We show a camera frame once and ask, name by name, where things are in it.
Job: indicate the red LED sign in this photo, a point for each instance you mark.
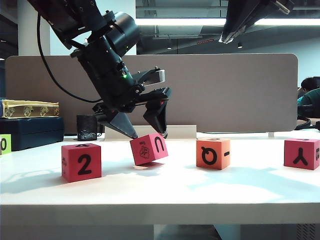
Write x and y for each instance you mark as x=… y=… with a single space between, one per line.
x=205 y=41

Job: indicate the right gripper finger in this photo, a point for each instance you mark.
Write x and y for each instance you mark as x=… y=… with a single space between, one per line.
x=247 y=12
x=230 y=17

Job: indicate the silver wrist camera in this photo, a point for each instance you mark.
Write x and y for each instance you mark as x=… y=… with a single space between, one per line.
x=156 y=76
x=283 y=6

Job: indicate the green foam cube with M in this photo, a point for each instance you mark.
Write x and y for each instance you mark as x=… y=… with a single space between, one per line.
x=6 y=145

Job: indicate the black headphones with orange lining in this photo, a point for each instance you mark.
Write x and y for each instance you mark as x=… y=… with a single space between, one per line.
x=309 y=123

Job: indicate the white divider foot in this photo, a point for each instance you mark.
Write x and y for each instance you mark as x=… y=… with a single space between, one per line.
x=271 y=134

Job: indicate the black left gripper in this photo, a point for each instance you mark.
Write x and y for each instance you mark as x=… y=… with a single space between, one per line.
x=107 y=82

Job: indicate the red foam cube with 5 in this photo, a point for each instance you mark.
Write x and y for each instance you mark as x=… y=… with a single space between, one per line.
x=85 y=162

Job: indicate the black ceiling spotlight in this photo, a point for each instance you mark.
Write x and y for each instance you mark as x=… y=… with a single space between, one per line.
x=240 y=45

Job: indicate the red foam cube with tree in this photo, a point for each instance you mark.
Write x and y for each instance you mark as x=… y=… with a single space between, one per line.
x=150 y=150

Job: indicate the dark blue plastic case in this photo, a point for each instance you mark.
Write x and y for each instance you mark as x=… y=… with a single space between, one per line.
x=32 y=132

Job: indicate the person in dark green top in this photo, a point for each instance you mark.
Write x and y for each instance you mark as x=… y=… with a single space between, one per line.
x=311 y=100

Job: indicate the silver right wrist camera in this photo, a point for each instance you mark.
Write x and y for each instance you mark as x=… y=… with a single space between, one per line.
x=283 y=6

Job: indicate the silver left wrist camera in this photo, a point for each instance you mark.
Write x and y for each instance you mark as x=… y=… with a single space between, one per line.
x=156 y=76

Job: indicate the grey-brown desk divider panel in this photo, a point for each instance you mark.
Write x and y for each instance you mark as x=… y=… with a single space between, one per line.
x=225 y=95

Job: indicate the black patterned mug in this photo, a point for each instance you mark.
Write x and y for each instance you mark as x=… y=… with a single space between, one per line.
x=86 y=127

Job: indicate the orange foam cube with Q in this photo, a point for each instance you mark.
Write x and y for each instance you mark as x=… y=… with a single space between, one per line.
x=212 y=155

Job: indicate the yellow patterned box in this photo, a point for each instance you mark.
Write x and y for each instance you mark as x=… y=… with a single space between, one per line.
x=32 y=108

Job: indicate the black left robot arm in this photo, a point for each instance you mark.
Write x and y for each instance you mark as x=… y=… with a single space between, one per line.
x=75 y=15

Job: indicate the red foam cube with Y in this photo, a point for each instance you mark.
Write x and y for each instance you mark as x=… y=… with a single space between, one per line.
x=300 y=155

